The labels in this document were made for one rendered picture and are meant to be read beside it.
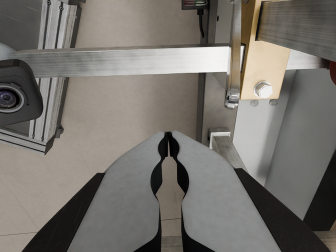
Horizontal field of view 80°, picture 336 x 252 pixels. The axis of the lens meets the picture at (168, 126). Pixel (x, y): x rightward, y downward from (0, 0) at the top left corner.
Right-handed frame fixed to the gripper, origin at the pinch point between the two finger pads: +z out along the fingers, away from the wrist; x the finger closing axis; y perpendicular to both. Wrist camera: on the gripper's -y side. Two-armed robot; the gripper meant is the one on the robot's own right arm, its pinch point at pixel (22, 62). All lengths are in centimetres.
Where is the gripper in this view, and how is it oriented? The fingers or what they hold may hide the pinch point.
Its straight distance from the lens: 34.8
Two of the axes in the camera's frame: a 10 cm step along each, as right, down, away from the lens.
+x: 0.3, 8.7, 4.9
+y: -10.0, 0.3, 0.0
